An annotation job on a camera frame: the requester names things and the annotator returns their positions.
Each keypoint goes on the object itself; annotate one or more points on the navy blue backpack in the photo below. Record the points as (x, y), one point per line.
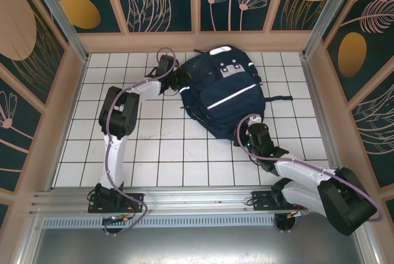
(234, 91)

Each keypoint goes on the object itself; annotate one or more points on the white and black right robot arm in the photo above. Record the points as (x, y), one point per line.
(301, 168)

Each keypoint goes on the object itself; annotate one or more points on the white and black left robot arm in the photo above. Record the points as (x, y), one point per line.
(115, 159)

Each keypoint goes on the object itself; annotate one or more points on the grey metal sheet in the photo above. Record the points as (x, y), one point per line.
(197, 245)

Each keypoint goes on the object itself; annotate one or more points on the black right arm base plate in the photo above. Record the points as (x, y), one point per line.
(260, 202)

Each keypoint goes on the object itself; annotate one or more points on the aluminium side rail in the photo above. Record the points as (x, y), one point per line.
(311, 76)

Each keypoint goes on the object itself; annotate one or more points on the aluminium rail frame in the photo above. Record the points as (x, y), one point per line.
(197, 196)

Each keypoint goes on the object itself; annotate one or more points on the aluminium corner post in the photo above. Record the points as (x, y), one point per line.
(327, 14)
(61, 18)

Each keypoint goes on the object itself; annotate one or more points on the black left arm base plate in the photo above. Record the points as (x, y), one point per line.
(135, 199)

